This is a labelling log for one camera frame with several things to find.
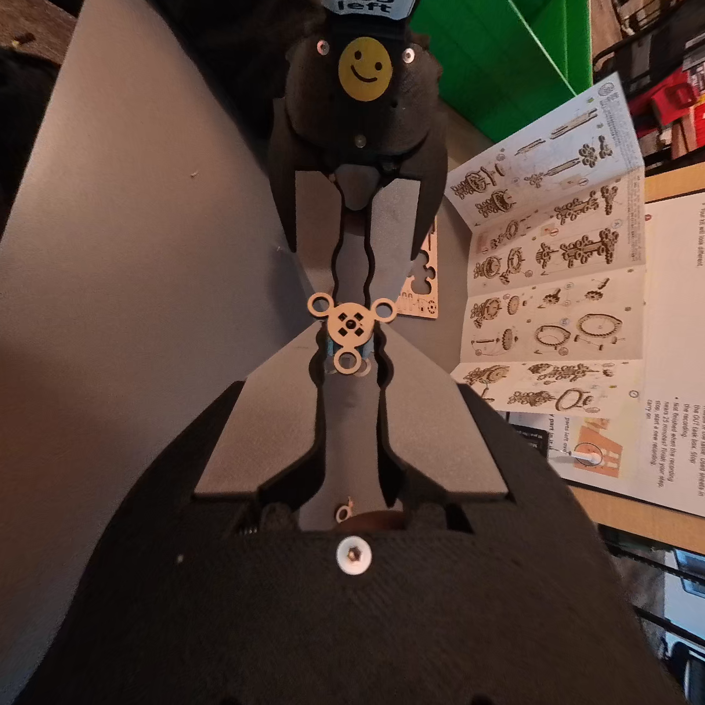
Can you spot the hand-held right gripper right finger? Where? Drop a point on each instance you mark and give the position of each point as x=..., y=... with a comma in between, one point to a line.
x=440, y=435

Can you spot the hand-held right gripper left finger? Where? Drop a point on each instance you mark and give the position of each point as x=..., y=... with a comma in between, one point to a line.
x=264, y=429

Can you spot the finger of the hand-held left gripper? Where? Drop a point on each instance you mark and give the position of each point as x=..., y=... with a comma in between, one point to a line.
x=394, y=231
x=316, y=220

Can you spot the person's left forearm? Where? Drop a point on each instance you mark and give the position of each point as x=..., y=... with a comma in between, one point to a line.
x=237, y=55

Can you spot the laser-cut wooden parts sheet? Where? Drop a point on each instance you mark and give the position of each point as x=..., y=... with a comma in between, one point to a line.
x=424, y=297

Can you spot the folded assembly instruction leaflet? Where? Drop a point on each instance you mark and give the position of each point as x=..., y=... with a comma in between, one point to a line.
x=551, y=248

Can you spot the green plastic bin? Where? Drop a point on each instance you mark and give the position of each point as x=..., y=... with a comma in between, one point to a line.
x=495, y=66

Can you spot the white printed task sheet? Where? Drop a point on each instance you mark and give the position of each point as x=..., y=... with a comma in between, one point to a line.
x=672, y=330

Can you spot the red box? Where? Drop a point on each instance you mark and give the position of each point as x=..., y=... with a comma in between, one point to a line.
x=666, y=104

